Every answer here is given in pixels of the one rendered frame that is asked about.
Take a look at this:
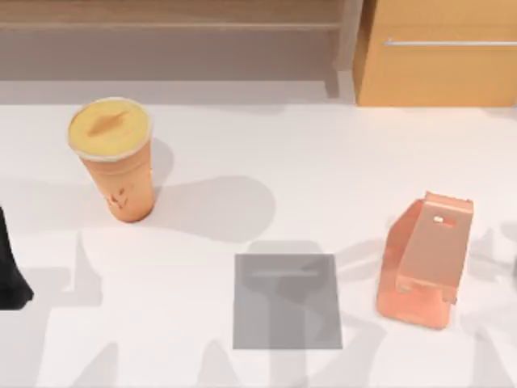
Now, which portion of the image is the flat grey square mat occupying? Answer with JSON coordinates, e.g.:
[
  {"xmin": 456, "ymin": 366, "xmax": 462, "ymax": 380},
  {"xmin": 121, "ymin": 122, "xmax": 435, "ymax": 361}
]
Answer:
[{"xmin": 232, "ymin": 253, "xmax": 344, "ymax": 350}]

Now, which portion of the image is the orange cup with yellow lid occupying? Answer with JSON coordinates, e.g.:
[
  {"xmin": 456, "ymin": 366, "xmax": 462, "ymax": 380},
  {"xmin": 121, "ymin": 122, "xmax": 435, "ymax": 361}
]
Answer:
[{"xmin": 67, "ymin": 98, "xmax": 156, "ymax": 224}]

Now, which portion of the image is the copper pink phone stand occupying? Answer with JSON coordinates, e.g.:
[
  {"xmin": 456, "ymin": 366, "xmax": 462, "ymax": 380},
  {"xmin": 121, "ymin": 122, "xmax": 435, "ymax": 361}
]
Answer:
[{"xmin": 375, "ymin": 191, "xmax": 474, "ymax": 331}]

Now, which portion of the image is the wooden open shelf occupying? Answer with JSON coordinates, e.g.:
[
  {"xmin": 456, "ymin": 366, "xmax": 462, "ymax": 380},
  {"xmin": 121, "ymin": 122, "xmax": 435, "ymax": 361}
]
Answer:
[{"xmin": 0, "ymin": 0, "xmax": 364, "ymax": 98}]

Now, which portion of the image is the wooden cupboard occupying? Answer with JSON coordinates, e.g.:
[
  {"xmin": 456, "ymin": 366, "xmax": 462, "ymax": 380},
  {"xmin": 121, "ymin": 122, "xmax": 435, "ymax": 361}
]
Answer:
[{"xmin": 351, "ymin": 0, "xmax": 517, "ymax": 108}]

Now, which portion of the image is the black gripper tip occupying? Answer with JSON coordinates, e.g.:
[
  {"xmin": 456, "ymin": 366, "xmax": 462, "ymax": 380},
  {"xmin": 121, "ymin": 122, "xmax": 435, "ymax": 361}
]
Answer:
[{"xmin": 0, "ymin": 206, "xmax": 35, "ymax": 311}]

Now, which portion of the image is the long metal handle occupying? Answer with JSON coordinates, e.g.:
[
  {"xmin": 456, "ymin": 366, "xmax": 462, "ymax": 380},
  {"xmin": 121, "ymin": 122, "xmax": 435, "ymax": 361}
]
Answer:
[{"xmin": 384, "ymin": 37, "xmax": 517, "ymax": 48}]

